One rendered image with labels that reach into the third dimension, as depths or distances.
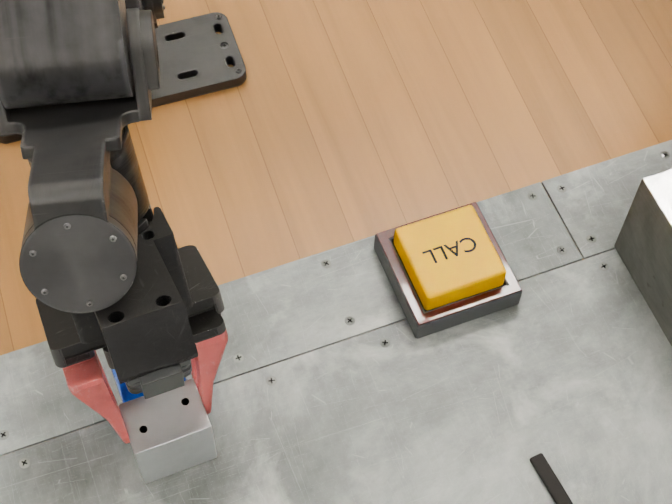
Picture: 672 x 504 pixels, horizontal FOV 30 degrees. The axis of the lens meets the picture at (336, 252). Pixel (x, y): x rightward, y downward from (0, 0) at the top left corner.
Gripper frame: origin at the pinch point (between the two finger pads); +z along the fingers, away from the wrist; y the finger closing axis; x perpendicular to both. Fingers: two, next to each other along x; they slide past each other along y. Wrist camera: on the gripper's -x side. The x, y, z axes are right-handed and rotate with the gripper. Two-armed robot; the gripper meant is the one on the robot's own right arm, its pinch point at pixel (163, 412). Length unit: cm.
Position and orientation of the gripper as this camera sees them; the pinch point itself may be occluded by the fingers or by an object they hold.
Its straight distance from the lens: 80.3
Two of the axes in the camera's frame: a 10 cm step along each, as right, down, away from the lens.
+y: 9.3, -3.2, 2.1
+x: -3.4, -4.5, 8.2
